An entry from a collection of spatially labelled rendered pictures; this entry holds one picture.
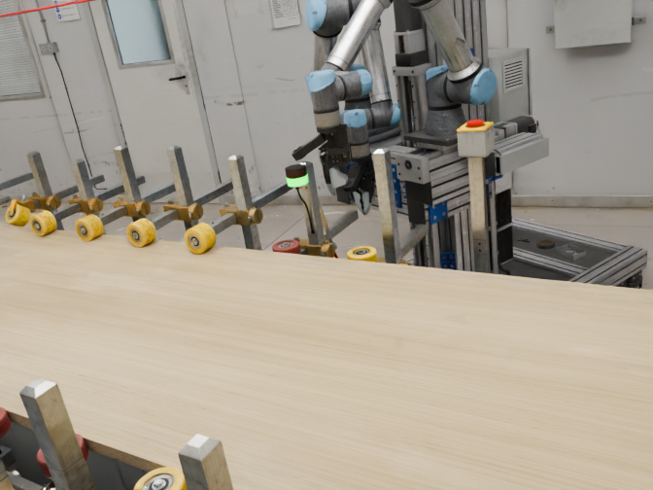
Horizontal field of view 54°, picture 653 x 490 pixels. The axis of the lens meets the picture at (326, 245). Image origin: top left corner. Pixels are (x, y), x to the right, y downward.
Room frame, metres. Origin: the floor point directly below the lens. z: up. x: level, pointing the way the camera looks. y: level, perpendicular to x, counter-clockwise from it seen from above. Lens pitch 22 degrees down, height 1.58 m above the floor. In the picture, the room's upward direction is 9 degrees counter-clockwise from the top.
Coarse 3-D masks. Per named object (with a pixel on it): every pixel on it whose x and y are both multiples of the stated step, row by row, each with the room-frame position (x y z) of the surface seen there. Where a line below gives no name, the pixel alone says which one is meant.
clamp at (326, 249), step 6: (300, 240) 1.84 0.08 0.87; (306, 240) 1.83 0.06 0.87; (300, 246) 1.80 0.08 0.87; (306, 246) 1.79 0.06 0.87; (312, 246) 1.77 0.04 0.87; (318, 246) 1.77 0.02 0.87; (324, 246) 1.77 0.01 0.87; (330, 246) 1.77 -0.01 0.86; (312, 252) 1.78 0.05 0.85; (318, 252) 1.76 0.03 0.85; (324, 252) 1.75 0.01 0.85; (330, 252) 1.77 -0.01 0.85
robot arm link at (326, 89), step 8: (320, 72) 1.83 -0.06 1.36; (328, 72) 1.82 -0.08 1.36; (312, 80) 1.82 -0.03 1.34; (320, 80) 1.81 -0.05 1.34; (328, 80) 1.81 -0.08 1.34; (336, 80) 1.84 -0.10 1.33; (312, 88) 1.82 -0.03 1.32; (320, 88) 1.80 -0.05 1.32; (328, 88) 1.81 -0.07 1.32; (336, 88) 1.82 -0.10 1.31; (312, 96) 1.83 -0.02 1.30; (320, 96) 1.81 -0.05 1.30; (328, 96) 1.81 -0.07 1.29; (336, 96) 1.82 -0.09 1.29; (312, 104) 1.84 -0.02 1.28; (320, 104) 1.81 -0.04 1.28; (328, 104) 1.81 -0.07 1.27; (336, 104) 1.82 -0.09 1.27; (320, 112) 1.81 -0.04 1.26; (328, 112) 1.80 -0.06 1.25
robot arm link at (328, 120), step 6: (318, 114) 1.81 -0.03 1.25; (324, 114) 1.80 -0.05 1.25; (330, 114) 1.81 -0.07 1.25; (336, 114) 1.81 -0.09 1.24; (318, 120) 1.82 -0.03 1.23; (324, 120) 1.81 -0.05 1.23; (330, 120) 1.80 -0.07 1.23; (336, 120) 1.81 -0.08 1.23; (318, 126) 1.82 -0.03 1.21; (324, 126) 1.81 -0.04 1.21; (330, 126) 1.81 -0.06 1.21
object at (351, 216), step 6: (354, 210) 2.06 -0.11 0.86; (342, 216) 2.02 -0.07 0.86; (348, 216) 2.02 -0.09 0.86; (354, 216) 2.04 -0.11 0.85; (336, 222) 1.98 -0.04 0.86; (342, 222) 1.97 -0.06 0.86; (348, 222) 2.00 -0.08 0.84; (330, 228) 1.92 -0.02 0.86; (336, 228) 1.94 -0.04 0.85; (342, 228) 1.97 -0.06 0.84; (324, 234) 1.88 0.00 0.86; (336, 234) 1.94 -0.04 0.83; (306, 252) 1.78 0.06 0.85
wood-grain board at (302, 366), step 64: (0, 256) 2.04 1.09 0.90; (64, 256) 1.94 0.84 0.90; (128, 256) 1.85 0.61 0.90; (192, 256) 1.77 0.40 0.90; (256, 256) 1.69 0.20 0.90; (0, 320) 1.52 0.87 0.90; (64, 320) 1.46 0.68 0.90; (128, 320) 1.41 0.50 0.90; (192, 320) 1.35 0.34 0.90; (256, 320) 1.30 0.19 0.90; (320, 320) 1.26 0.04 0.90; (384, 320) 1.21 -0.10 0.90; (448, 320) 1.17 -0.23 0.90; (512, 320) 1.13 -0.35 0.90; (576, 320) 1.09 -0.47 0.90; (640, 320) 1.06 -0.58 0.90; (0, 384) 1.19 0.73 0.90; (64, 384) 1.15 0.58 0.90; (128, 384) 1.11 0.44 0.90; (192, 384) 1.08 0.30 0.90; (256, 384) 1.04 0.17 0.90; (320, 384) 1.01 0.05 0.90; (384, 384) 0.98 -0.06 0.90; (448, 384) 0.95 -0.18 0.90; (512, 384) 0.92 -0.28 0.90; (576, 384) 0.89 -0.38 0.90; (640, 384) 0.87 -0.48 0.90; (128, 448) 0.91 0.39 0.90; (256, 448) 0.86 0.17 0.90; (320, 448) 0.83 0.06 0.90; (384, 448) 0.81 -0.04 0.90; (448, 448) 0.79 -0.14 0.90; (512, 448) 0.76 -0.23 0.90; (576, 448) 0.74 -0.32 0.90; (640, 448) 0.72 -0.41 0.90
